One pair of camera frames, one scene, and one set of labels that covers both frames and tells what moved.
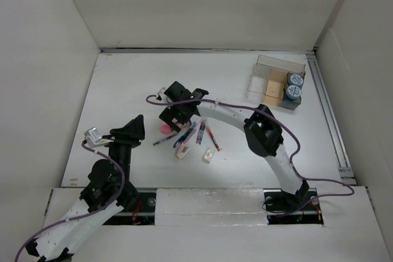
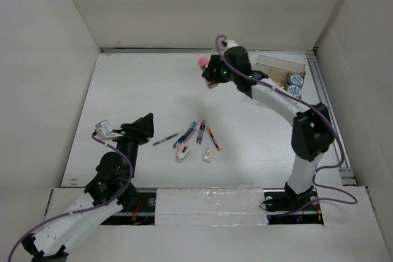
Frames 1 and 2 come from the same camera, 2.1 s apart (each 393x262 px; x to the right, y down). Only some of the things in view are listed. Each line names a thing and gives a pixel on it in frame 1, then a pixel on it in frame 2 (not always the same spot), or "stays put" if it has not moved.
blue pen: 180,140 stays put
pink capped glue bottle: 166,129 to 203,63
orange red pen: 213,138 stays put
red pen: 199,132 stays put
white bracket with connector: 160,92 to 229,43
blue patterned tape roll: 293,92 stays put
